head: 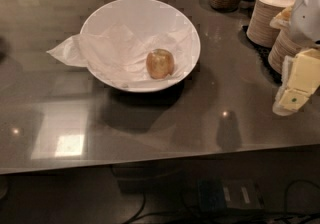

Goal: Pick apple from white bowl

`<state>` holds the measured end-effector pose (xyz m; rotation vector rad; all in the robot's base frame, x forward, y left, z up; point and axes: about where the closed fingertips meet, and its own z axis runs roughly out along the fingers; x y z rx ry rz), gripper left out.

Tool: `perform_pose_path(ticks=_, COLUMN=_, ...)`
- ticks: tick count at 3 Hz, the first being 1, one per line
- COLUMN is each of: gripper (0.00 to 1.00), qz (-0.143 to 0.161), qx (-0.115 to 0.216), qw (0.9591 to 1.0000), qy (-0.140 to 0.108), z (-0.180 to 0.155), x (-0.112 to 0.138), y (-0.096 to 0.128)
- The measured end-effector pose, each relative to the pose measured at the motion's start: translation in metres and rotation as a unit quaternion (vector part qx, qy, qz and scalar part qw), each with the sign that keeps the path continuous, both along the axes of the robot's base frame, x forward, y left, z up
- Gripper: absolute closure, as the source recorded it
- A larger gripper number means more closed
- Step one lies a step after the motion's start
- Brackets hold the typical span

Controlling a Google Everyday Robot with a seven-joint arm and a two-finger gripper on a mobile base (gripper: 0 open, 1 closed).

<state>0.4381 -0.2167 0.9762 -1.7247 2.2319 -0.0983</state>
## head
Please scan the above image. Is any white bowl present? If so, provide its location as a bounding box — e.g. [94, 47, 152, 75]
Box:
[80, 0, 201, 81]

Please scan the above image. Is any front stack of paper plates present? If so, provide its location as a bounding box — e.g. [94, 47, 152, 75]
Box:
[268, 29, 302, 74]

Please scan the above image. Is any white paper napkin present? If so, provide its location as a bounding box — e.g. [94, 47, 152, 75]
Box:
[48, 25, 193, 92]

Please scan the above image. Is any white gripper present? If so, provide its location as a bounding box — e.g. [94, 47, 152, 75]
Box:
[270, 0, 320, 116]

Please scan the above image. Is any black tray mat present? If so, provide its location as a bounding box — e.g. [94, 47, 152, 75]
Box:
[242, 25, 282, 86]

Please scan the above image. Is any yellow-red apple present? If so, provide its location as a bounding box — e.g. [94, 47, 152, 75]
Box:
[146, 49, 174, 79]

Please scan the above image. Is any black cable on floor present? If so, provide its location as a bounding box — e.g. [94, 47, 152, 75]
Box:
[121, 164, 320, 224]

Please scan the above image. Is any dark box under table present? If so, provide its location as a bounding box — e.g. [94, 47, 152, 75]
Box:
[197, 179, 264, 213]

